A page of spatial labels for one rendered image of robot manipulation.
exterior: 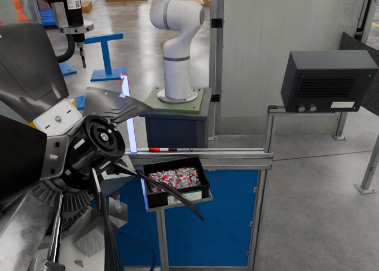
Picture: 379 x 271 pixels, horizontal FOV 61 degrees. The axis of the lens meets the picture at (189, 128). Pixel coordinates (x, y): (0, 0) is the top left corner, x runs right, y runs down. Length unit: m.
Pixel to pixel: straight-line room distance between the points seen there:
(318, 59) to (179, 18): 0.56
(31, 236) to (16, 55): 0.39
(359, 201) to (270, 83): 1.10
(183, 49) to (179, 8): 0.17
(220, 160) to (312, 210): 1.20
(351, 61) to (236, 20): 1.49
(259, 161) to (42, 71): 0.86
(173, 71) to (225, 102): 1.41
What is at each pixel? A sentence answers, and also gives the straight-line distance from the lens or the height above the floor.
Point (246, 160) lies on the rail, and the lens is 1.29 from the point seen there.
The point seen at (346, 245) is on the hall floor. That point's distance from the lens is 2.23.
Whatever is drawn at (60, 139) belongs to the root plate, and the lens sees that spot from 0.69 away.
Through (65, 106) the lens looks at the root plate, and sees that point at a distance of 0.78.
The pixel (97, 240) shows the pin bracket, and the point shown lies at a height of 0.95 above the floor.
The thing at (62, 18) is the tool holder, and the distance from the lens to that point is 0.72.
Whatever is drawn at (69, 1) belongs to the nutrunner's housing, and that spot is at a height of 1.49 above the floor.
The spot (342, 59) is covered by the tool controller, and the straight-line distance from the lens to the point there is 1.18.
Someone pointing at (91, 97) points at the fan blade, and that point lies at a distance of 1.01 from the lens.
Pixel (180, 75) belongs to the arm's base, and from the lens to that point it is 1.42.
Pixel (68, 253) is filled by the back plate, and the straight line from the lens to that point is 0.91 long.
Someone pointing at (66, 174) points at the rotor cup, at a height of 1.16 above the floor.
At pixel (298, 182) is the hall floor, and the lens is 2.56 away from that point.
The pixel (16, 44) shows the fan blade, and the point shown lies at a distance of 0.85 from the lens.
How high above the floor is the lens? 1.60
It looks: 31 degrees down
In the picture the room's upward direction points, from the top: 1 degrees counter-clockwise
